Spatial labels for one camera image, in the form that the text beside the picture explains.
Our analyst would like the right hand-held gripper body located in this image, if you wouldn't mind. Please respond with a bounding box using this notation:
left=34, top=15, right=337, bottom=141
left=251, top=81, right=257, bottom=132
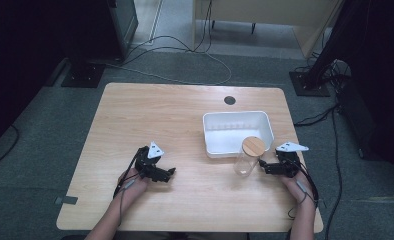
left=274, top=141, right=310, bottom=179

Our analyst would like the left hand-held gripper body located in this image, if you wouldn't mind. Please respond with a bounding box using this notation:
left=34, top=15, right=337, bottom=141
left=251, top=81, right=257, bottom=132
left=134, top=141, right=166, bottom=182

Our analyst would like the glass jar with wooden lid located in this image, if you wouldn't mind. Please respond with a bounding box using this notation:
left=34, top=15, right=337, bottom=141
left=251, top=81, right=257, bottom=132
left=233, top=135, right=267, bottom=177

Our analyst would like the person's left hand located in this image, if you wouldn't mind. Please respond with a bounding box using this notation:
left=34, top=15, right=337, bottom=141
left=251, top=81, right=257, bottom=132
left=117, top=167, right=151, bottom=203

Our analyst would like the person's right hand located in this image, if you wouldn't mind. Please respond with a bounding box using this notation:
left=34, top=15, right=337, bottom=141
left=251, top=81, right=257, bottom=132
left=279, top=172, right=315, bottom=206

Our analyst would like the white plastic bin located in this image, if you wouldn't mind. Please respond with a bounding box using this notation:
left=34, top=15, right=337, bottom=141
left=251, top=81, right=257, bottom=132
left=202, top=110, right=276, bottom=159

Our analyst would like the grey tape patch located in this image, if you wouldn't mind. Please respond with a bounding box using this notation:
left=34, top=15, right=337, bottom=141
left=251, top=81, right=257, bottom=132
left=53, top=195, right=79, bottom=206

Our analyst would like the dark metal cabinet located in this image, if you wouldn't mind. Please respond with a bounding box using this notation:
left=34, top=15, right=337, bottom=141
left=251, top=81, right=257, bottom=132
left=106, top=0, right=140, bottom=62

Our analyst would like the light wooden desk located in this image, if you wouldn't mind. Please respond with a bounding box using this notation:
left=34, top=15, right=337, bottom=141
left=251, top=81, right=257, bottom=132
left=191, top=0, right=345, bottom=60

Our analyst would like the black curtain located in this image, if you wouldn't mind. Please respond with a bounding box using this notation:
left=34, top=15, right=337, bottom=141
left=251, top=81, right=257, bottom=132
left=0, top=0, right=114, bottom=156

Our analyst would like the left hand-held gripper cable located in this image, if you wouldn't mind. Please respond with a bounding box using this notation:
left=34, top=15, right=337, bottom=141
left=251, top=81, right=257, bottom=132
left=112, top=146, right=149, bottom=231

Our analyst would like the hand-held gripper cable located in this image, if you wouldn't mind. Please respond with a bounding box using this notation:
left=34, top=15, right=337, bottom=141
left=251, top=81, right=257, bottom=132
left=274, top=149, right=320, bottom=222
left=112, top=146, right=149, bottom=231

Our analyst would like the right hand-held gripper cable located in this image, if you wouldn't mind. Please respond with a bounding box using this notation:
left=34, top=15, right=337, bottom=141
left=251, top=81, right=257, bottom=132
left=274, top=149, right=320, bottom=222

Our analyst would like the black floor cable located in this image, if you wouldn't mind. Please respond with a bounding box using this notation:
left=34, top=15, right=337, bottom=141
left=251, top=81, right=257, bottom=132
left=120, top=0, right=214, bottom=67
left=0, top=124, right=20, bottom=173
left=322, top=106, right=345, bottom=240
left=293, top=102, right=340, bottom=128

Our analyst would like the black stand base plate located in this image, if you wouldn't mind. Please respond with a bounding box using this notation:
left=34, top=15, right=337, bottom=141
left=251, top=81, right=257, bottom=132
left=60, top=61, right=107, bottom=89
left=288, top=70, right=332, bottom=98

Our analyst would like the grey floor cable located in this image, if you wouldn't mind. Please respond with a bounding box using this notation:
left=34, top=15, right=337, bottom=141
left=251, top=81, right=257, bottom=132
left=104, top=49, right=233, bottom=87

